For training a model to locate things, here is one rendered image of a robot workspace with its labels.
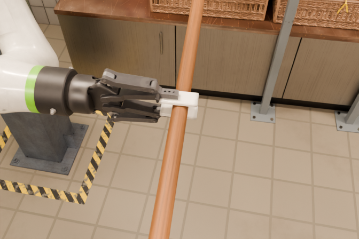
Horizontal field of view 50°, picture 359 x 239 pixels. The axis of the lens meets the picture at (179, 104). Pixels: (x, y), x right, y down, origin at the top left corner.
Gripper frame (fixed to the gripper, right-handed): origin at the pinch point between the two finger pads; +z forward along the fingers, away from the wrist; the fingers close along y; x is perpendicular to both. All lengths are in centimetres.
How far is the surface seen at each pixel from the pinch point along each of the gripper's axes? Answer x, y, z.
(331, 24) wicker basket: -105, 59, 58
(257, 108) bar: -98, 118, 33
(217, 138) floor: -74, 119, 12
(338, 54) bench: -99, 73, 65
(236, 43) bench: -100, 72, 16
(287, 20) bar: -94, 51, 35
